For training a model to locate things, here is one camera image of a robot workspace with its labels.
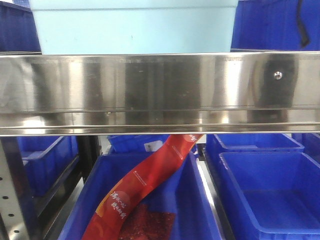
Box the red snack packet strip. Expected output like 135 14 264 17
82 134 202 240

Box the shelf bin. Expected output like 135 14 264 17
219 152 320 240
205 133 305 169
107 134 170 155

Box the blue bin upper left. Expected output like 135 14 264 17
0 1 41 52

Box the perforated steel shelf upright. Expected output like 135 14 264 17
0 137 42 240

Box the blue bin far left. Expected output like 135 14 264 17
17 136 78 197

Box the light blue plastic bin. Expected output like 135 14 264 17
29 0 238 55

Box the blue bin with red packet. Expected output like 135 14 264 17
58 152 222 240

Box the blue bin upper right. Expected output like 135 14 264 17
231 0 320 51

